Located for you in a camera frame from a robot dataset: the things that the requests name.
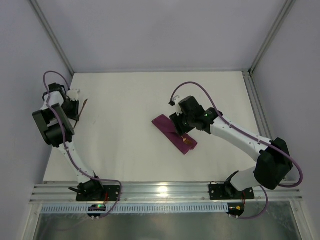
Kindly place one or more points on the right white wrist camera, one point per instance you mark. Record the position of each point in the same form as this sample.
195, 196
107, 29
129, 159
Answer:
174, 102

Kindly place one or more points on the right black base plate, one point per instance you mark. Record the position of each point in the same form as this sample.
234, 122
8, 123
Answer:
218, 192

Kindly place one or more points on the front aluminium rail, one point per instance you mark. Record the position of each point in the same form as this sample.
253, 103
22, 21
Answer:
155, 192

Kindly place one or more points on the aluminium rail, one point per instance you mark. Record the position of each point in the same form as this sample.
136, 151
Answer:
155, 192
258, 111

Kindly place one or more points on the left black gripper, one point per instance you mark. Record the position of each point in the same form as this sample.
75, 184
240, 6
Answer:
74, 110

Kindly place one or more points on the purple satin napkin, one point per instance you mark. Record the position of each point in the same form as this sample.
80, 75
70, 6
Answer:
166, 127

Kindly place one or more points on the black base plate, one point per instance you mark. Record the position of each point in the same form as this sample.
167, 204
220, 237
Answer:
218, 192
110, 193

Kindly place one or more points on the grey slotted cable duct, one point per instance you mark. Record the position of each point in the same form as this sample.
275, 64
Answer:
135, 208

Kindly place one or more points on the right corner aluminium post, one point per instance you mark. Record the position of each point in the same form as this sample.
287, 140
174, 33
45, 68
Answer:
272, 33

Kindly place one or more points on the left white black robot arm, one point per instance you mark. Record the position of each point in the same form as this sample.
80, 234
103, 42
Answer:
60, 106

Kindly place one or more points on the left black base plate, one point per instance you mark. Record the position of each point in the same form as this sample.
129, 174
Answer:
110, 193

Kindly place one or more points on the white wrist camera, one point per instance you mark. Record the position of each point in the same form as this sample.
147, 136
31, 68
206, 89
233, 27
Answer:
174, 102
73, 94

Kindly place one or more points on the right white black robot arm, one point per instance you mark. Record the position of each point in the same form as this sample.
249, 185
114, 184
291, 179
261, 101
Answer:
270, 156

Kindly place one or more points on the right side aluminium rail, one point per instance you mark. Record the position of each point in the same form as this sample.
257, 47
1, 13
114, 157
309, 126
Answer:
258, 111

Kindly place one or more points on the corner aluminium post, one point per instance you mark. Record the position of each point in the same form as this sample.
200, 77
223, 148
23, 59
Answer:
34, 4
272, 33

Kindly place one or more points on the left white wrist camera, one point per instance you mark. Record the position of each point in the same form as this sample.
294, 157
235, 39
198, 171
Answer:
73, 94

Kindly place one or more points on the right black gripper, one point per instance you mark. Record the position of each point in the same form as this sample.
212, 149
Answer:
177, 124

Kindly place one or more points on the left corner aluminium post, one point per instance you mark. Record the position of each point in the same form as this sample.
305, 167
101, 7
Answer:
34, 4

